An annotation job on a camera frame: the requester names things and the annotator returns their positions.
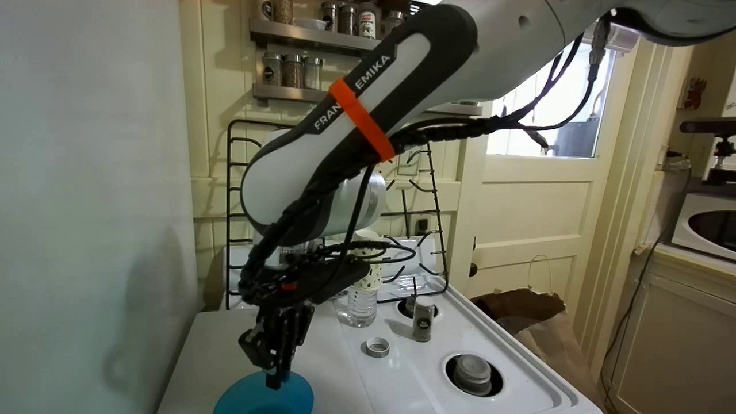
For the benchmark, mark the blue bowl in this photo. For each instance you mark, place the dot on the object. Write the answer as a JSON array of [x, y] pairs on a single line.
[[266, 396]]

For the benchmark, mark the small metal cylinder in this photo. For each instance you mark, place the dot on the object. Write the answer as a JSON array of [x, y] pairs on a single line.
[[425, 322]]

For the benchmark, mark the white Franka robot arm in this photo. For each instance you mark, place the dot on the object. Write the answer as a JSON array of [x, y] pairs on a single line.
[[429, 60]]

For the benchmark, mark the white labelled spice jar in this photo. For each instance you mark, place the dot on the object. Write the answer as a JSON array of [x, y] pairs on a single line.
[[368, 22]]

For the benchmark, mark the red wall ornament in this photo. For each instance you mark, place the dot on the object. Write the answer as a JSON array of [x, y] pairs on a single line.
[[695, 92]]

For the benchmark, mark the brown paper bag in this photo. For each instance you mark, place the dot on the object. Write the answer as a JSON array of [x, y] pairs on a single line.
[[552, 336]]

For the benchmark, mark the wall power outlet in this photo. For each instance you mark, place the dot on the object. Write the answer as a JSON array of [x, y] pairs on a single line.
[[421, 225]]

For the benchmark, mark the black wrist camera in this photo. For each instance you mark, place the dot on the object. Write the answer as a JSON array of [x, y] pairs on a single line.
[[337, 278]]

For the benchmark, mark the white door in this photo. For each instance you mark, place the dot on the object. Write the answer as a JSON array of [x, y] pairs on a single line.
[[529, 222]]

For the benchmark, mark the blue container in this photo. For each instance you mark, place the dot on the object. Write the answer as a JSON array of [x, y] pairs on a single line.
[[575, 140]]

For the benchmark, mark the round stove burner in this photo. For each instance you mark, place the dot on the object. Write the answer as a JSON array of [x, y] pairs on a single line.
[[472, 374], [405, 309]]

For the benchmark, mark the white microwave oven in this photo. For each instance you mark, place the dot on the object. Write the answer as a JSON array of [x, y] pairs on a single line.
[[709, 226]]

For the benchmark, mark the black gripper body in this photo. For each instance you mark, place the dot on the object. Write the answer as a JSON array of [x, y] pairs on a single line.
[[285, 301]]

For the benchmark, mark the cream base cabinet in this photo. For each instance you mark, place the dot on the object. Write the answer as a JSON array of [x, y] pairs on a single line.
[[682, 336]]

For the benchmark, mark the white refrigerator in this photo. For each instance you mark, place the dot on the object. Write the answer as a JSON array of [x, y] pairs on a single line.
[[92, 192]]

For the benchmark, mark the glass spice jar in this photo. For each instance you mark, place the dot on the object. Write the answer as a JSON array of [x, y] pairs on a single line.
[[293, 69], [346, 19], [272, 69], [330, 18], [392, 19], [313, 72]]

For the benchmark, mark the glass mug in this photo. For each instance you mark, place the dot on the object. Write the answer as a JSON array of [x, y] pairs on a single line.
[[276, 11]]

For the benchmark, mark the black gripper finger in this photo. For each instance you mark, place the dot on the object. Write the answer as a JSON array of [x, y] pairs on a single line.
[[285, 352], [256, 348]]

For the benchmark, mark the clear drinking glass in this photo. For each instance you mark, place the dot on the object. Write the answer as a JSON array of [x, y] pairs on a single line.
[[357, 311]]

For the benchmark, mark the white gas stove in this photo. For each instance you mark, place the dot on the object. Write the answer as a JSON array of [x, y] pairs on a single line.
[[346, 382]]

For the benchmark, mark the metal spice shelf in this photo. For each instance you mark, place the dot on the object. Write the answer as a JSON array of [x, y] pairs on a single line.
[[290, 92], [313, 36]]

